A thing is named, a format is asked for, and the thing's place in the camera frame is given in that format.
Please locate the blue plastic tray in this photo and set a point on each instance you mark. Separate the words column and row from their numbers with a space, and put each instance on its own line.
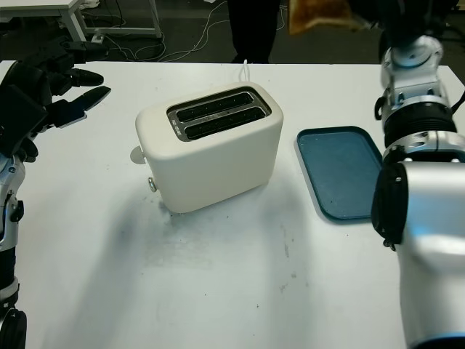
column 338, row 174

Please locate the cream toaster lever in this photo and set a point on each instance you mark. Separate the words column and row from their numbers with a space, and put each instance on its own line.
column 138, row 155

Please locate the person in beige sweater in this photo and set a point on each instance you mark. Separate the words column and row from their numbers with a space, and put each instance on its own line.
column 254, row 32

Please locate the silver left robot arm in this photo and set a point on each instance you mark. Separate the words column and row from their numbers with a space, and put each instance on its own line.
column 7, row 225

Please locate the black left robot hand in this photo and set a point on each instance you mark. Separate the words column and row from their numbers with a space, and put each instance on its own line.
column 47, row 69

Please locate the cream two-slot toaster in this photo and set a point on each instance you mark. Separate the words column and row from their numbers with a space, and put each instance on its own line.
column 218, row 163

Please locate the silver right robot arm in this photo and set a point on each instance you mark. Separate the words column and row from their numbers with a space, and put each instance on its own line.
column 432, row 203

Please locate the browned toast slice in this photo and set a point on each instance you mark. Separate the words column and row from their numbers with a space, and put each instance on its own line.
column 316, row 14

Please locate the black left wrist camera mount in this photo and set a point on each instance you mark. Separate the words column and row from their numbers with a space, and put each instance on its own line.
column 18, row 116

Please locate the white background table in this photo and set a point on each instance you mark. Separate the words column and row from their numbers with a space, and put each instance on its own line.
column 72, row 11

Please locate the silver toaster knob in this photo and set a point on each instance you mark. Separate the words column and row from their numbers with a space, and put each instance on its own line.
column 152, row 184

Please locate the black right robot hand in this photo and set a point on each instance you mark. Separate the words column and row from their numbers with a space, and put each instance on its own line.
column 407, row 18

